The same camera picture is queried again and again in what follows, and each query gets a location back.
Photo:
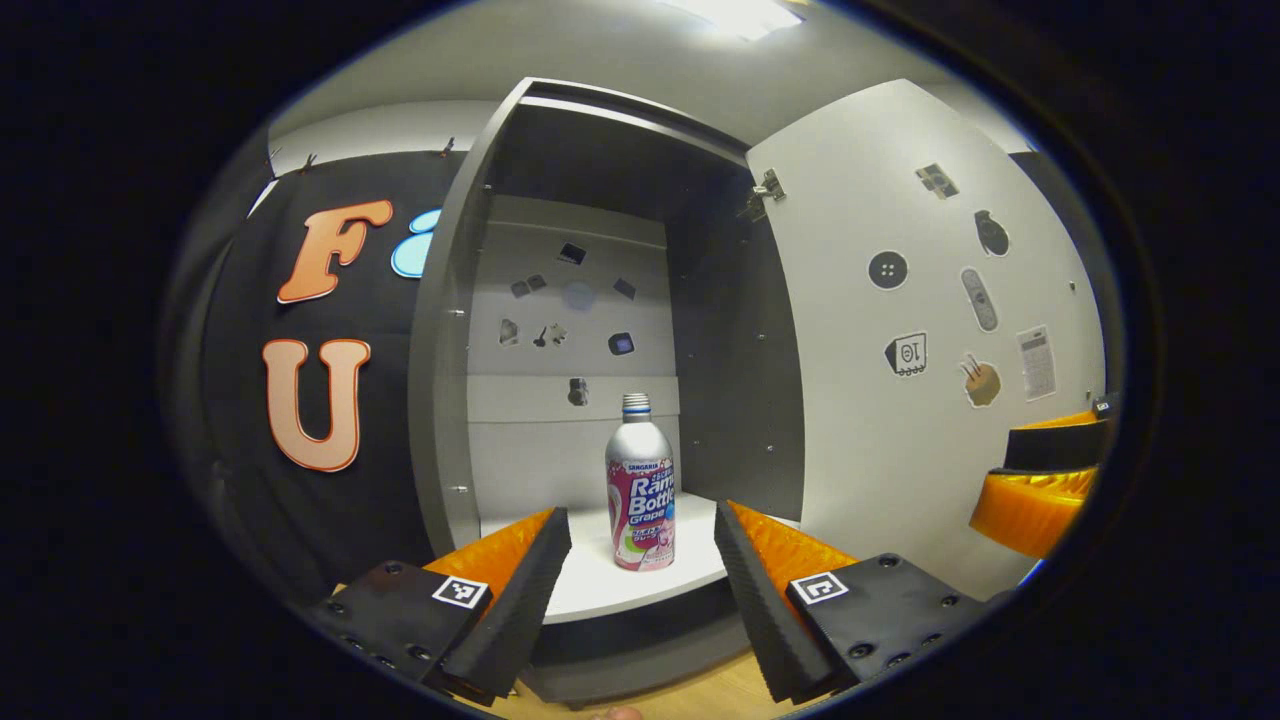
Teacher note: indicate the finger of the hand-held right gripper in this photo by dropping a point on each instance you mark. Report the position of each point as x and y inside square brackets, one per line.
[1055, 448]
[1030, 510]

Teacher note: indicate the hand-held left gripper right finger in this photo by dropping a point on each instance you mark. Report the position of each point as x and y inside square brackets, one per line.
[760, 610]

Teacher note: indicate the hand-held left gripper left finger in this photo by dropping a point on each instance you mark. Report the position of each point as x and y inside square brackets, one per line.
[520, 610]

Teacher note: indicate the silver bottle with pink label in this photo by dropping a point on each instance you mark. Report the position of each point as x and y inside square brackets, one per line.
[640, 500]

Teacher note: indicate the white cabinet door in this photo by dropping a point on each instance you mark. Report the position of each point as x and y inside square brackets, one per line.
[850, 450]

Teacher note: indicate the grey cabinet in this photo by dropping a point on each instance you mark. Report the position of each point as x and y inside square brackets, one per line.
[740, 350]

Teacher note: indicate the white cabinet shelf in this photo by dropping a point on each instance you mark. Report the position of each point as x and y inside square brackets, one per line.
[600, 590]

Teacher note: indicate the metal door hinge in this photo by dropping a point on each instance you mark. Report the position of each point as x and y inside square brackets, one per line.
[765, 190]

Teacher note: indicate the black backdrop cloth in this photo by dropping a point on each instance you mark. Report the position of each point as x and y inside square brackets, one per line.
[240, 450]

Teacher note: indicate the long ceiling light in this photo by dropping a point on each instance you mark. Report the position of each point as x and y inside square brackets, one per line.
[740, 15]

